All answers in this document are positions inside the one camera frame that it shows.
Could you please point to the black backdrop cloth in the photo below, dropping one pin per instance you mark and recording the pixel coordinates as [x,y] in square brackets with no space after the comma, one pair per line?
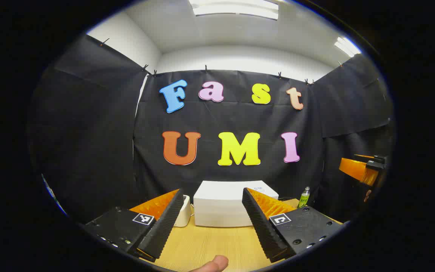
[232,121]

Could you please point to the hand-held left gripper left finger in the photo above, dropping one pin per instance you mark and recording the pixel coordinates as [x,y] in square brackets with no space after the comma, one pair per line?
[164,226]

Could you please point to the green drink bottle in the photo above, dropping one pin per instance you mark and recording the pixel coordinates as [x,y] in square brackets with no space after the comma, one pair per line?
[303,198]

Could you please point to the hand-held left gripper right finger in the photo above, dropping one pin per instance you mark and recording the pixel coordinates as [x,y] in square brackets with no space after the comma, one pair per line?
[263,230]

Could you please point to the small ceiling light panel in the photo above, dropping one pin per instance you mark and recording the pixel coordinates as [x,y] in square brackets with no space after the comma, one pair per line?
[347,46]

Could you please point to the white toaster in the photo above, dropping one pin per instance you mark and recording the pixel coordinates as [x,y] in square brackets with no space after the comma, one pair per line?
[184,213]

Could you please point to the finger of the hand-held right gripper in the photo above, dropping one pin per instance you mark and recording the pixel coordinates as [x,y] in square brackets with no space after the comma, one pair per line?
[357,170]

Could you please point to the white microwave oven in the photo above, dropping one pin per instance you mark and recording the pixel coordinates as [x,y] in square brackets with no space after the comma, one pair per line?
[217,207]

